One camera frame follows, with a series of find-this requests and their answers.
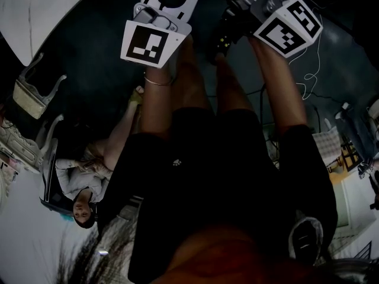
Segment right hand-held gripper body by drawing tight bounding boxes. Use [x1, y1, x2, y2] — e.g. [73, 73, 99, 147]
[223, 0, 323, 59]

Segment black lattice frame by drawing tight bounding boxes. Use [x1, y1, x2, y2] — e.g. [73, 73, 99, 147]
[340, 137, 365, 172]

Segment person's face and neck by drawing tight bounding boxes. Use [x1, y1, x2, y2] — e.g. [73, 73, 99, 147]
[156, 223, 323, 284]

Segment white marble table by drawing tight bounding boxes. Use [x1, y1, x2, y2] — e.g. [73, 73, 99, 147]
[0, 0, 104, 68]

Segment person's black shirt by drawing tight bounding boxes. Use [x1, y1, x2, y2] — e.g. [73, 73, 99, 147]
[100, 122, 338, 284]

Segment person's left forearm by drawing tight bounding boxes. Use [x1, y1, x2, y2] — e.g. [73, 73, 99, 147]
[139, 65, 176, 142]

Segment white cable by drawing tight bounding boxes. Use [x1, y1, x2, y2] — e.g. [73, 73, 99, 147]
[288, 0, 324, 101]

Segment person's left leg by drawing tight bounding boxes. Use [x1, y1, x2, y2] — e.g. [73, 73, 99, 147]
[171, 35, 213, 115]

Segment person's right leg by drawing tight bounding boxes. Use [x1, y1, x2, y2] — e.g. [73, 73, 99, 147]
[214, 53, 256, 117]

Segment person's leg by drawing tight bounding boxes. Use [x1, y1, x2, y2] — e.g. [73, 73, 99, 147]
[171, 35, 213, 115]
[214, 53, 256, 117]

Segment gold bracelet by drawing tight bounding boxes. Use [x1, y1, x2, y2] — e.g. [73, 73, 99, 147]
[143, 75, 174, 87]

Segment person's black shorts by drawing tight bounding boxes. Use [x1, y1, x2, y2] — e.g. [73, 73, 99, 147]
[170, 106, 262, 156]

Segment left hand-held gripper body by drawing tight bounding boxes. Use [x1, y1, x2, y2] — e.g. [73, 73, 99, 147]
[120, 2, 192, 69]

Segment person's right forearm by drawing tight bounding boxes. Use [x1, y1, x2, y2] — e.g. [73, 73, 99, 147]
[248, 37, 309, 136]

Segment checked cloth covered table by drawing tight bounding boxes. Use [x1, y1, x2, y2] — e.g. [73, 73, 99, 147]
[312, 125, 342, 167]

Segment ornate white dressing table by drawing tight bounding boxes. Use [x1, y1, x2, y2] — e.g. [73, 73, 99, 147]
[0, 114, 65, 175]

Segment ornate white cushioned stool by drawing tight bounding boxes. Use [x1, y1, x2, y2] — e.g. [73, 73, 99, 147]
[12, 51, 68, 121]

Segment person's right black clog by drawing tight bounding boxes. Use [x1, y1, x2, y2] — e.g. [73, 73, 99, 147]
[207, 19, 235, 65]

